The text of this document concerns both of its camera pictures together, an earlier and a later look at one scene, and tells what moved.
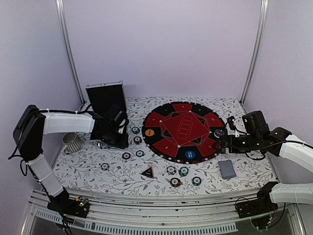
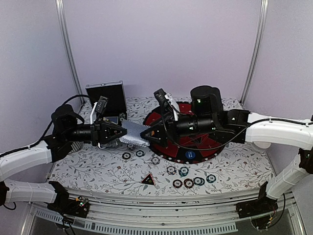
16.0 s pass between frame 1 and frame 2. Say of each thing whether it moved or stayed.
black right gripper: moved
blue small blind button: stayed
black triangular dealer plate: moved
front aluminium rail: stayed
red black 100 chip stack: stayed
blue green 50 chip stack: stayed
